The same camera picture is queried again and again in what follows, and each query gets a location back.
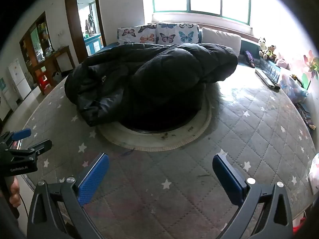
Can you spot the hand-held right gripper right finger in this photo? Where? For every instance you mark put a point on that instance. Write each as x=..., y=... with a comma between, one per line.
x=229, y=179

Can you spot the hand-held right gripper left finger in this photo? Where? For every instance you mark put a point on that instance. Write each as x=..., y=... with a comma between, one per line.
x=92, y=179

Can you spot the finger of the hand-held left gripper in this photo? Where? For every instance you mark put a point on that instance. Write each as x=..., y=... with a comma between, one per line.
x=21, y=134
x=39, y=146

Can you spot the black down jacket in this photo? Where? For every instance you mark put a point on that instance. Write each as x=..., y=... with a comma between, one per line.
x=149, y=74

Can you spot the person's left hand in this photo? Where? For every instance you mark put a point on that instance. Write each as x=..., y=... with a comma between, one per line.
x=15, y=191

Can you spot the white cabinet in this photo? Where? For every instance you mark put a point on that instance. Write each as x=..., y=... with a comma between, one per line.
x=7, y=104

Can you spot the white refrigerator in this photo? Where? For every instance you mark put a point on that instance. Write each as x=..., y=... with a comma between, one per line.
x=20, y=79

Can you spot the grey star quilted table cover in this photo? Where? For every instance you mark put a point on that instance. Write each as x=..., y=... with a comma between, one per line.
x=174, y=169

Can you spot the red plastic stool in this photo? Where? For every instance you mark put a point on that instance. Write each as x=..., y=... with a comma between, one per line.
x=43, y=81

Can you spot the white crumpled plastic bag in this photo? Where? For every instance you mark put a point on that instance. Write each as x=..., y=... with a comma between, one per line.
x=314, y=171

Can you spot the wooden side table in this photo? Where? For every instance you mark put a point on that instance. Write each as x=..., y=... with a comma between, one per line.
x=62, y=52

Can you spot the wooden display cabinet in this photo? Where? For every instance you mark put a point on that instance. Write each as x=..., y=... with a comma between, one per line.
x=39, y=42

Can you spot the dark patterned cloth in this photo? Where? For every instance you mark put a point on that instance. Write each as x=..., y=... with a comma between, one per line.
x=306, y=115

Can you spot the long white box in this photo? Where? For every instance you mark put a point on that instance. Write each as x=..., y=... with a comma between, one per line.
x=264, y=77

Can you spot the floral plastic bag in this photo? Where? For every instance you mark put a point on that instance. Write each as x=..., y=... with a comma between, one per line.
x=291, y=87

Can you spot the blue cabinet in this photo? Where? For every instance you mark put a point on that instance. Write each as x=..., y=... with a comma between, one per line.
x=93, y=45

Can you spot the purple folded umbrella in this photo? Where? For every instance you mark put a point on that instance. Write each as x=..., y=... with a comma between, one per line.
x=250, y=58

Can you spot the pink plush toy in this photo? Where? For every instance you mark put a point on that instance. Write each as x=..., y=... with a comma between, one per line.
x=282, y=63

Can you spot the brown plush toy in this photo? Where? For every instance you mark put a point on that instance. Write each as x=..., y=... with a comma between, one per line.
x=270, y=52

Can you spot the black and white plush toy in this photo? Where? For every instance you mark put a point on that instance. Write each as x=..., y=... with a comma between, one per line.
x=262, y=45

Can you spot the white pillow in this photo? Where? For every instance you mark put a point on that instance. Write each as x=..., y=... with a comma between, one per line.
x=219, y=38

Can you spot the colourful pinwheel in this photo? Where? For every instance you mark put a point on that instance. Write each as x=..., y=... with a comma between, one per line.
x=312, y=63

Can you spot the butterfly print pillow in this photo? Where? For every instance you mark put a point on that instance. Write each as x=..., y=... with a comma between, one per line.
x=174, y=33
x=132, y=33

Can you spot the brown door frame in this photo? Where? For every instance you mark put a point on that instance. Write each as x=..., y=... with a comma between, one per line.
x=74, y=29

